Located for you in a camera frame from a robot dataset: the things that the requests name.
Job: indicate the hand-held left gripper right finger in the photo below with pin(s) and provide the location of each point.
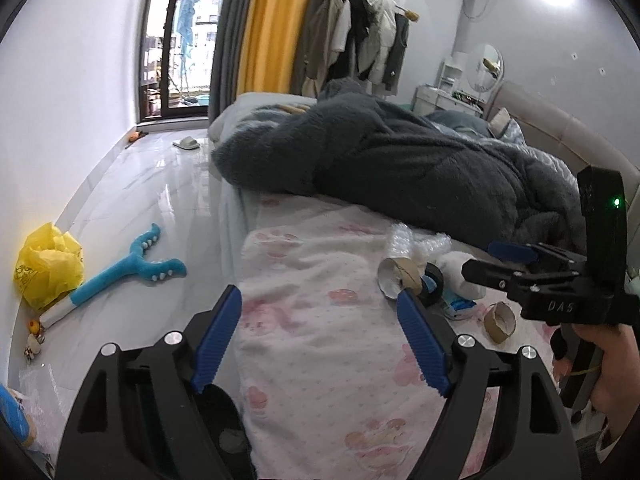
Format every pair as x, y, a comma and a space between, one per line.
422, 345

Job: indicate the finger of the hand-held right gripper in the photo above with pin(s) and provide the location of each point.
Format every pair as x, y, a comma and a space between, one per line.
487, 272
510, 251

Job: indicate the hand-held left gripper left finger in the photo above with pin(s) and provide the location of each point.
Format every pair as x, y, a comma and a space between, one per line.
217, 340

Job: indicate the small clear bubble wrap piece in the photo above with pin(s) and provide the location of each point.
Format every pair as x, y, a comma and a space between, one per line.
434, 249

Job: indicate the clear bubble wrap roll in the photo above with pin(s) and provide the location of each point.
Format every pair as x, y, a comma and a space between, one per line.
401, 241

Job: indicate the person's right hand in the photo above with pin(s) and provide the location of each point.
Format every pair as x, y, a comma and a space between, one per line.
617, 365

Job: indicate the blue and white packet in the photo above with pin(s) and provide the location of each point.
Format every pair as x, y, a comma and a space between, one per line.
459, 307

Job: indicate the short cardboard roll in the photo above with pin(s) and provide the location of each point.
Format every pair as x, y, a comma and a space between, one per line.
499, 324

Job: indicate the black tape roll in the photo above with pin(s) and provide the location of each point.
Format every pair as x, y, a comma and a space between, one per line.
434, 280

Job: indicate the grey striped quilt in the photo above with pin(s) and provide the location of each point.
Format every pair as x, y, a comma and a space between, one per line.
530, 152

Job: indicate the pink floral bed sheet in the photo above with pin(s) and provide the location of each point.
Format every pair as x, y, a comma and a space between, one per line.
320, 340

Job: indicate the striped pillow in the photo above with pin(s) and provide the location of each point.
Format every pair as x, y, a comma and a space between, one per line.
505, 125

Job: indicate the blue forked plush toy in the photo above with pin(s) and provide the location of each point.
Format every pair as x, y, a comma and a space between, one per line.
107, 277

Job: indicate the beige padded headboard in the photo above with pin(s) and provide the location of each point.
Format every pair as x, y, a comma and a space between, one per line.
555, 130

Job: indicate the grey fleece blanket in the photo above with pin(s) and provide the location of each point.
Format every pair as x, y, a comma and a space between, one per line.
400, 165

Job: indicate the white vanity shelf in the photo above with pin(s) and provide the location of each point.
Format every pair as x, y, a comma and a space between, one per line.
435, 97

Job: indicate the clear plastic wrap sheet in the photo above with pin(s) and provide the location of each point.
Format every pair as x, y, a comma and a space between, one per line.
47, 395

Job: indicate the round vanity mirror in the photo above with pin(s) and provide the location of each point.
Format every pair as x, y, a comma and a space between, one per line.
482, 72

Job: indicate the small yellow duck toy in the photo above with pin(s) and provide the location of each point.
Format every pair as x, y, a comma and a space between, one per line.
34, 326

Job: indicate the small white toy figure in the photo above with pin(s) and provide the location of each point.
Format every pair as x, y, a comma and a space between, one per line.
33, 347

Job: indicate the yellow plastic bag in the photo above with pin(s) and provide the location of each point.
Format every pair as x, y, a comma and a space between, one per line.
47, 265

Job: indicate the white slipper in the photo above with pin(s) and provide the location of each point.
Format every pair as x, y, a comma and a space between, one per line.
186, 143

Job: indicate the blue soft object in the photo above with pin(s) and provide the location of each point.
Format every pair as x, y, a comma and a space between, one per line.
12, 412

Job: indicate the small orange object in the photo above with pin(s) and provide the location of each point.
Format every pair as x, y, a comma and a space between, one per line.
135, 137

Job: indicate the grey hanging vest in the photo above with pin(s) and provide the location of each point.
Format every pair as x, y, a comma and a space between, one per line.
397, 50

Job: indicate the white hanging jacket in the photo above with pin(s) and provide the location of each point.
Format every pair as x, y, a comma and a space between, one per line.
377, 35

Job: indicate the black hanging garment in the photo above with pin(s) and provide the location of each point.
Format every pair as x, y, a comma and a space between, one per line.
360, 25

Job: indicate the beige hanging coat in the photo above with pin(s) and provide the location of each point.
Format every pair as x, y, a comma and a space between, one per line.
320, 40

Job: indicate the grey curtain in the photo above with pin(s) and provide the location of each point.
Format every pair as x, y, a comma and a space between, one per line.
230, 35

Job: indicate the glass balcony door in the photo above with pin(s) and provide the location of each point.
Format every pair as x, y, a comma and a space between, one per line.
160, 35

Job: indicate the yellow curtain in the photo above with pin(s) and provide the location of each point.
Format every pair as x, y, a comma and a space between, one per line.
275, 25

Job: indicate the blue hanging garment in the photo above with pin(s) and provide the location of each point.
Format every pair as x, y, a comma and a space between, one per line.
187, 15

